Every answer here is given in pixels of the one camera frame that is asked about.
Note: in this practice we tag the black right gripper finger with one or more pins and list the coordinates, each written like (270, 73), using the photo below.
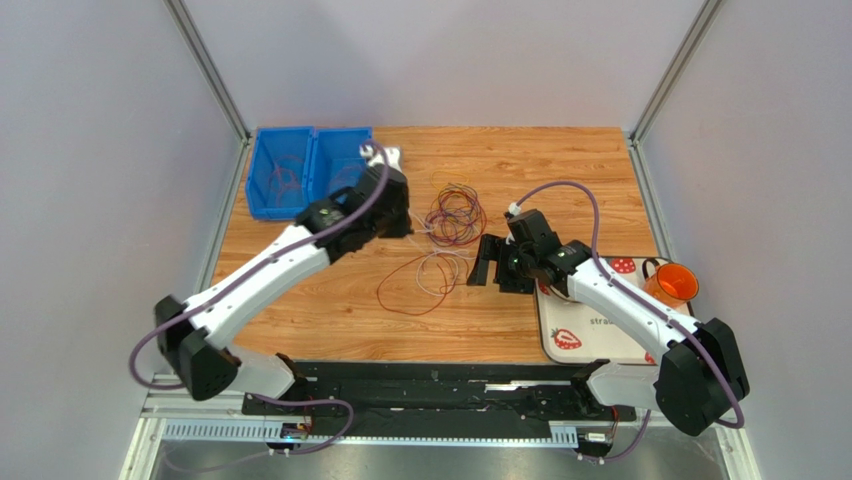
(488, 251)
(505, 275)

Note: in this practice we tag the blue plastic bin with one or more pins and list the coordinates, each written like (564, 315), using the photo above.
(275, 183)
(334, 161)

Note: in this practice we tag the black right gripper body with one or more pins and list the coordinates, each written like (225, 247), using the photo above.
(502, 264)

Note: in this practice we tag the aluminium frame post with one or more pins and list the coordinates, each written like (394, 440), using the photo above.
(193, 38)
(693, 38)

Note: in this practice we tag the right blue plastic bin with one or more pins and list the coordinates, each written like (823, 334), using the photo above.
(334, 161)

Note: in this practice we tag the aluminium frame post left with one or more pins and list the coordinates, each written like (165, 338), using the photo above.
(193, 38)

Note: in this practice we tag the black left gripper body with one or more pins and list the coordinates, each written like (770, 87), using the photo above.
(396, 224)

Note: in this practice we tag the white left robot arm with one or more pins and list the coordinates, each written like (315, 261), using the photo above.
(196, 335)

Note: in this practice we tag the orange plastic cup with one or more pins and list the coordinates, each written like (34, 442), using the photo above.
(672, 284)

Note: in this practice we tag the left blue plastic bin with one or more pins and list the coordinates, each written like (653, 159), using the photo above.
(275, 183)

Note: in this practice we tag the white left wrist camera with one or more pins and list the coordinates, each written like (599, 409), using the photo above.
(377, 155)

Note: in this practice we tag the aluminium frame post right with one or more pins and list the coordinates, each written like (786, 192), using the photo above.
(693, 38)

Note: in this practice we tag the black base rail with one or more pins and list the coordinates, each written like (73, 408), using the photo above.
(441, 400)

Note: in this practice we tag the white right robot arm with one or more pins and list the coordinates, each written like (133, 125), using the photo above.
(697, 374)

